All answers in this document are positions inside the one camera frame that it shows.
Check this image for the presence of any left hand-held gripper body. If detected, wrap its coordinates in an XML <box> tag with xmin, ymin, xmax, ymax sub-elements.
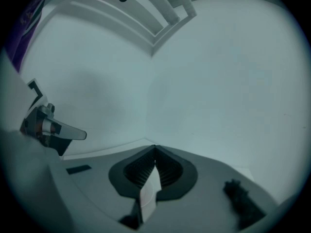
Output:
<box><xmin>19</xmin><ymin>78</ymin><xmax>74</xmax><ymax>156</ymax></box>

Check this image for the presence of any person's purple shirt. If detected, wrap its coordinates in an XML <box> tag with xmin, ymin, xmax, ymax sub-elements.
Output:
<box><xmin>4</xmin><ymin>0</ymin><xmax>51</xmax><ymax>73</ymax></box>

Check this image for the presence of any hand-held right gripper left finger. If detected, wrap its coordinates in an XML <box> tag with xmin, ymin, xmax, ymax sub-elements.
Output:
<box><xmin>52</xmin><ymin>145</ymin><xmax>156</xmax><ymax>233</ymax></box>

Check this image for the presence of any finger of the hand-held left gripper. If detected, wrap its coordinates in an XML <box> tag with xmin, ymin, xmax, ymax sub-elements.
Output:
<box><xmin>60</xmin><ymin>121</ymin><xmax>87</xmax><ymax>141</ymax></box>

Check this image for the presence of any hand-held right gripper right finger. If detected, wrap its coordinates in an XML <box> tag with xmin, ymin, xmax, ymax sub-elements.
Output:
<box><xmin>143</xmin><ymin>145</ymin><xmax>279</xmax><ymax>233</ymax></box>

